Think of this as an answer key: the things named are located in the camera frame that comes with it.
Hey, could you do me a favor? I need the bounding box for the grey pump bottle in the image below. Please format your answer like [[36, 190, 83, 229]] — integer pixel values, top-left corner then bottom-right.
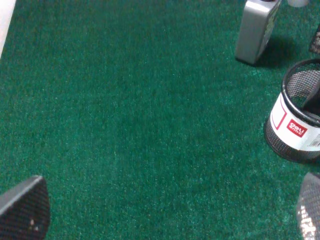
[[235, 0, 282, 65]]

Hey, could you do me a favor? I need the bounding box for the light blue bowl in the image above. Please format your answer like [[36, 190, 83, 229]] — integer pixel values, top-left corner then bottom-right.
[[287, 0, 310, 8]]

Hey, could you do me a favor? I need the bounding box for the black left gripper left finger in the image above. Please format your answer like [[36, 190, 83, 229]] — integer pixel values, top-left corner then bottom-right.
[[0, 175, 51, 240]]

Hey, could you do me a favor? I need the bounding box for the black mesh pen holder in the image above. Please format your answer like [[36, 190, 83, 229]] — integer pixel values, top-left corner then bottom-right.
[[264, 58, 320, 163]]

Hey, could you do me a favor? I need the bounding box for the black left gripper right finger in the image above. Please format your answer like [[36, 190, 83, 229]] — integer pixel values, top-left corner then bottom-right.
[[296, 172, 320, 240]]

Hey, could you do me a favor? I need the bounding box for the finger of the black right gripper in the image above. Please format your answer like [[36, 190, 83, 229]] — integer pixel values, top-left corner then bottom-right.
[[308, 25, 320, 54], [302, 85, 320, 113]]

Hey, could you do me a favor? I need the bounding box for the green felt table cloth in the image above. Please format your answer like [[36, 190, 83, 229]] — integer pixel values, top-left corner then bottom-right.
[[0, 0, 320, 240]]

